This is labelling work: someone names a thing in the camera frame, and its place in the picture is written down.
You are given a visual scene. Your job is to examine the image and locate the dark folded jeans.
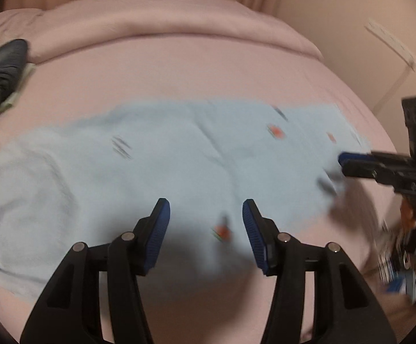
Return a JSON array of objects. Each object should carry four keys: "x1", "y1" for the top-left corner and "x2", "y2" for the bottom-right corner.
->
[{"x1": 0, "y1": 39, "x2": 30, "y2": 113}]

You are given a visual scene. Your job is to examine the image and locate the pink pillow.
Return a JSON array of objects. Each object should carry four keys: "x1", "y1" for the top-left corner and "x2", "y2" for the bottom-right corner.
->
[{"x1": 0, "y1": 9, "x2": 44, "y2": 56}]

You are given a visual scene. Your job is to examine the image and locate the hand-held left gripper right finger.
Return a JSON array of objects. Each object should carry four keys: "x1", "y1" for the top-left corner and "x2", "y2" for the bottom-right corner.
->
[{"x1": 243, "y1": 199, "x2": 397, "y2": 344}]

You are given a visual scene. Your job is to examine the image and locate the light blue pants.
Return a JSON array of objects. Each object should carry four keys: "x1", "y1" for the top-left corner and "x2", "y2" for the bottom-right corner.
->
[{"x1": 0, "y1": 100, "x2": 373, "y2": 303}]

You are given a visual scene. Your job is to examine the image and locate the pink bed sheet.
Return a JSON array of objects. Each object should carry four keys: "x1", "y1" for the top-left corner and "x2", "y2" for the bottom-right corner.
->
[{"x1": 0, "y1": 32, "x2": 404, "y2": 344}]

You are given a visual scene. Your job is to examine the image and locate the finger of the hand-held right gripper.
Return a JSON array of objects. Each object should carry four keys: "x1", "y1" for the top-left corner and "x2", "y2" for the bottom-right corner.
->
[
  {"x1": 341, "y1": 163, "x2": 399, "y2": 184},
  {"x1": 338, "y1": 151, "x2": 414, "y2": 168}
]

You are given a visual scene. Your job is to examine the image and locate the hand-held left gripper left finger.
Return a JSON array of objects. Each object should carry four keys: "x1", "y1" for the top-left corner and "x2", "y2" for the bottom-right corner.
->
[{"x1": 20, "y1": 198, "x2": 170, "y2": 344}]

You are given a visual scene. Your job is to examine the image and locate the patterned cloth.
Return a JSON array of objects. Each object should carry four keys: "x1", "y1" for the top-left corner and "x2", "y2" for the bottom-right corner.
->
[{"x1": 373, "y1": 195, "x2": 416, "y2": 307}]

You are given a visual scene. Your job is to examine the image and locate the white wall fixture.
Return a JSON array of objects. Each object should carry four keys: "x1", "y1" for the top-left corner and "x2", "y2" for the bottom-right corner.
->
[{"x1": 365, "y1": 19, "x2": 416, "y2": 115}]

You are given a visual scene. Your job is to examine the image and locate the pink folded duvet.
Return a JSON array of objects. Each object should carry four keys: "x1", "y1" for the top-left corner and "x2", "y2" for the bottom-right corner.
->
[{"x1": 25, "y1": 0, "x2": 325, "y2": 66}]

